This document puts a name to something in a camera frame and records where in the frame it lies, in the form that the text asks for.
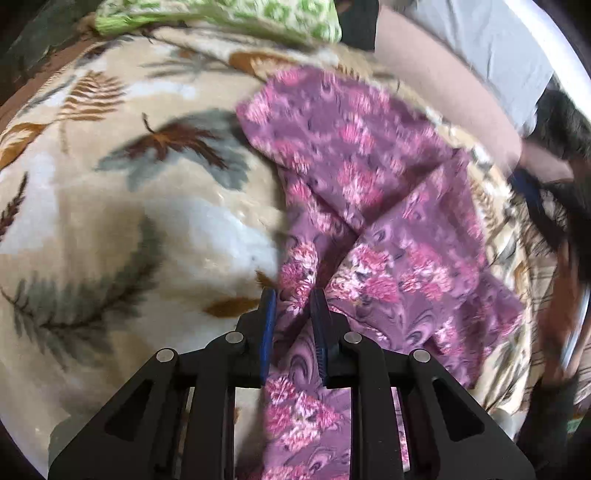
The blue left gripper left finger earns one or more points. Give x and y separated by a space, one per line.
268 307

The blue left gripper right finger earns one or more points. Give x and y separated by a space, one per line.
321 321

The purple floral shirt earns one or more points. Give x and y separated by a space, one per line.
381 218

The person right hand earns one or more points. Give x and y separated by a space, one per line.
564 334

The striped brown folded quilt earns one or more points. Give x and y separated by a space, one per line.
535 275

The dark furry garment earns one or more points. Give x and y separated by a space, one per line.
561 128

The leaf patterned beige blanket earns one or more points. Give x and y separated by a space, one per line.
135 216

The grey pillow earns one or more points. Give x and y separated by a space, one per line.
496 45

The pink bolster cushion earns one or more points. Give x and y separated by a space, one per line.
447 84

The green patterned pillow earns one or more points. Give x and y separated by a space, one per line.
302 21

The black garment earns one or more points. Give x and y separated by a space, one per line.
358 20

